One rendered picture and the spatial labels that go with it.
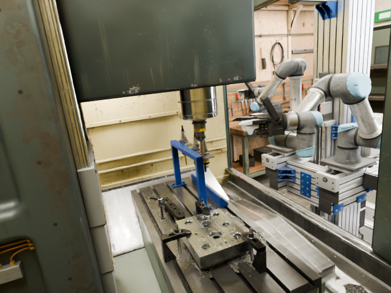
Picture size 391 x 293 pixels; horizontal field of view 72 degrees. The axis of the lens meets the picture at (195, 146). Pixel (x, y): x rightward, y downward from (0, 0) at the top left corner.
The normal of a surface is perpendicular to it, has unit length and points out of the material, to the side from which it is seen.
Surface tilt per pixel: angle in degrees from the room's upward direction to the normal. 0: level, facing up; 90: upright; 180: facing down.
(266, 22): 89
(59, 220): 90
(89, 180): 90
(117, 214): 26
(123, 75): 90
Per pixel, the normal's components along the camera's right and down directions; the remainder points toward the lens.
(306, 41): 0.45, 0.19
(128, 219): 0.06, -0.79
